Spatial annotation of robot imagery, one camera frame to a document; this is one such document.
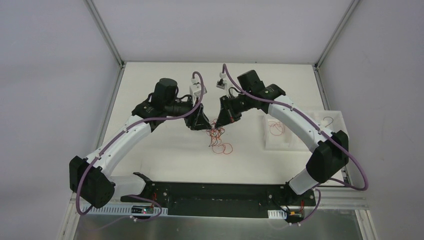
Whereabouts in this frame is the aluminium frame rail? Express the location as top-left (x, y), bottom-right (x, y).
top-left (315, 186), bottom-right (369, 210)

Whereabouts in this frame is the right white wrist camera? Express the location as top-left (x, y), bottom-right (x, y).
top-left (215, 73), bottom-right (228, 90)

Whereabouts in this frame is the clear plastic compartment tray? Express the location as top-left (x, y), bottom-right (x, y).
top-left (262, 110), bottom-right (349, 152)

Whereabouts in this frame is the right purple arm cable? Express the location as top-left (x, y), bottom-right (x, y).
top-left (221, 63), bottom-right (369, 227)

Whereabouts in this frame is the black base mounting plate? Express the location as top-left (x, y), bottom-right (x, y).
top-left (135, 172), bottom-right (316, 218)

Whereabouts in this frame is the right white slotted cable duct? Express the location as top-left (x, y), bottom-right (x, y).
top-left (267, 209), bottom-right (287, 220)

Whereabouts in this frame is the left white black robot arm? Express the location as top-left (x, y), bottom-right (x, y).
top-left (69, 77), bottom-right (211, 209)

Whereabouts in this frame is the red wire bundle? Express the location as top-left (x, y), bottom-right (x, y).
top-left (205, 127), bottom-right (234, 156)

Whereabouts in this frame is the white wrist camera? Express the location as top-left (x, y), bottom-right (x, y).
top-left (215, 73), bottom-right (228, 90)
top-left (189, 78), bottom-right (207, 106)

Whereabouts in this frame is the white slotted cable duct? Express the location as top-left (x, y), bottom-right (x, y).
top-left (267, 209), bottom-right (287, 220)
top-left (87, 204), bottom-right (168, 217)

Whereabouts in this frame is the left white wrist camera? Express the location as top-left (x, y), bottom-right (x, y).
top-left (189, 78), bottom-right (207, 106)

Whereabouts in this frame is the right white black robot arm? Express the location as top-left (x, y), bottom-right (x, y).
top-left (215, 70), bottom-right (349, 205)

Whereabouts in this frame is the left white slotted cable duct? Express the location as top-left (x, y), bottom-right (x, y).
top-left (87, 204), bottom-right (168, 217)

